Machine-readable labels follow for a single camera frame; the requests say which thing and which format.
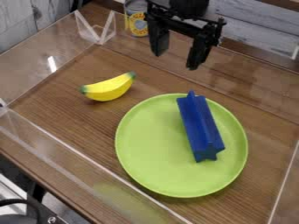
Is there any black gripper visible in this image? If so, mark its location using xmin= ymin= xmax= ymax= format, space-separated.
xmin=145 ymin=0 xmax=228 ymax=70

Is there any yellow toy banana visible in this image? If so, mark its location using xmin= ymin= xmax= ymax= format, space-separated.
xmin=81 ymin=72 xmax=137 ymax=102

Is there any green round plate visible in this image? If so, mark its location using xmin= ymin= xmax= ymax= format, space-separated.
xmin=115 ymin=94 xmax=249 ymax=198

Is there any yellow labelled tin can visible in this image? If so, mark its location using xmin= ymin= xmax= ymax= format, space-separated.
xmin=125 ymin=0 xmax=149 ymax=38

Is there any clear acrylic corner bracket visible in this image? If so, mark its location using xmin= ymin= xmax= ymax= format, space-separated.
xmin=74 ymin=10 xmax=118 ymax=46

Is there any clear acrylic front wall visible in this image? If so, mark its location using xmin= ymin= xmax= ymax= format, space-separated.
xmin=0 ymin=99 xmax=193 ymax=224

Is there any black cable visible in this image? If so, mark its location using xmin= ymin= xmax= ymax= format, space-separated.
xmin=0 ymin=198 xmax=41 ymax=224

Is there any black metal table bracket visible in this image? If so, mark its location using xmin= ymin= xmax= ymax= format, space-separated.
xmin=26 ymin=202 xmax=69 ymax=224

